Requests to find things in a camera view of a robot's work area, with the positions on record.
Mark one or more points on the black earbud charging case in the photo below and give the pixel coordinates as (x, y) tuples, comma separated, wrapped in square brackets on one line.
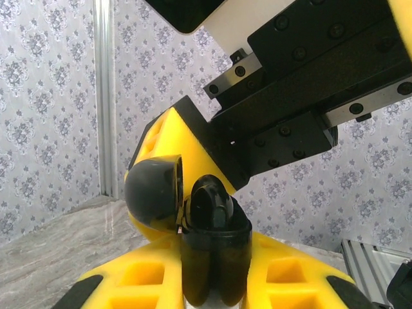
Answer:
[(212, 264)]

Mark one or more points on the wide slotted aluminium rail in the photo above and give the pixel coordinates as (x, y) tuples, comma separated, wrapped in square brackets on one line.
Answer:
[(363, 267)]

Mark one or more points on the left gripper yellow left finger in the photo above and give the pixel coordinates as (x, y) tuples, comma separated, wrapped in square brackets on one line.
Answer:
[(141, 277)]

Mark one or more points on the aluminium frame corner post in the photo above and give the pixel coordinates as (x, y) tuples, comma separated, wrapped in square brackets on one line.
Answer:
[(106, 96)]

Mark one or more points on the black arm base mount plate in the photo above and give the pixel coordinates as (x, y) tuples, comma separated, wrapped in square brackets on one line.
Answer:
[(404, 286)]

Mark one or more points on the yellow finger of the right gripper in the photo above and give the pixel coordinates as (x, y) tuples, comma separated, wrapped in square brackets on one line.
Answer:
[(405, 22), (193, 141)]

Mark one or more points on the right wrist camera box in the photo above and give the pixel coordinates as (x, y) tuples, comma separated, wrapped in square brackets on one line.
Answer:
[(244, 22)]

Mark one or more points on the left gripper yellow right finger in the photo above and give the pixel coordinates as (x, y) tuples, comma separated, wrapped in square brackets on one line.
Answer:
[(283, 273)]

